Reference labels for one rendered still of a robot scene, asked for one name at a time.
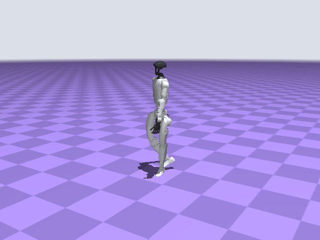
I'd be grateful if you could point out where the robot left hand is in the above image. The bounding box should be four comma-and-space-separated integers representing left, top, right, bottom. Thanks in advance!
150, 118, 161, 134

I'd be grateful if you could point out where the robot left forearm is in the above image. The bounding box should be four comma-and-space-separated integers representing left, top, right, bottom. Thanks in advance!
156, 100, 165, 122

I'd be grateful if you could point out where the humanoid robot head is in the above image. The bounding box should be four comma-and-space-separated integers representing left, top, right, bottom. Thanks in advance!
153, 61, 167, 79

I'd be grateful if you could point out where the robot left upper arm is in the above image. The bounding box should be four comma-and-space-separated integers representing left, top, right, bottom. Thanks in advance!
157, 80, 169, 105

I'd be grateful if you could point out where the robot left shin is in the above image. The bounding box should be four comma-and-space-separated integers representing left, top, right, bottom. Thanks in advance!
159, 143, 168, 170

